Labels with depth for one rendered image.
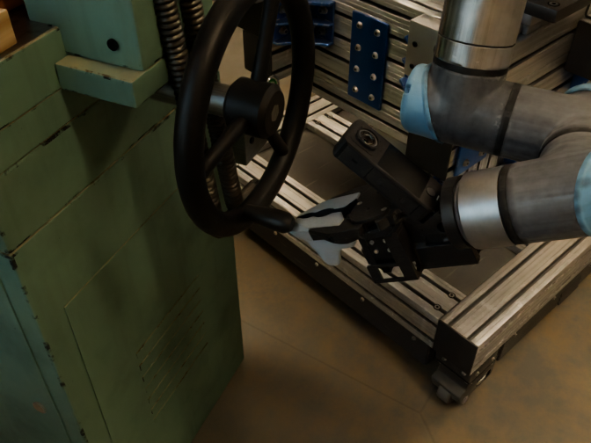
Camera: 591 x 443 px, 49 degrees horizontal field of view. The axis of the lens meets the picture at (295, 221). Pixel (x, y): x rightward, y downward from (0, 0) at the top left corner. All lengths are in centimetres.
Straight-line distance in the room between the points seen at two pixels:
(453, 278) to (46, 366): 83
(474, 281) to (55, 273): 87
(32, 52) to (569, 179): 50
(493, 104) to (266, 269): 108
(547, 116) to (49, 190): 51
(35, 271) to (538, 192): 52
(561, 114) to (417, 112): 14
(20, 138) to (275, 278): 104
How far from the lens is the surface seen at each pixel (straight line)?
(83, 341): 89
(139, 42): 65
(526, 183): 59
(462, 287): 136
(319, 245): 71
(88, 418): 98
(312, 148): 170
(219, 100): 71
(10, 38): 68
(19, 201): 72
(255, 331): 152
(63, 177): 76
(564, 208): 58
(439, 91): 67
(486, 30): 65
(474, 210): 60
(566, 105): 67
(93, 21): 68
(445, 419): 142
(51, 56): 71
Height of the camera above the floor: 118
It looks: 41 degrees down
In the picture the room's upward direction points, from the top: straight up
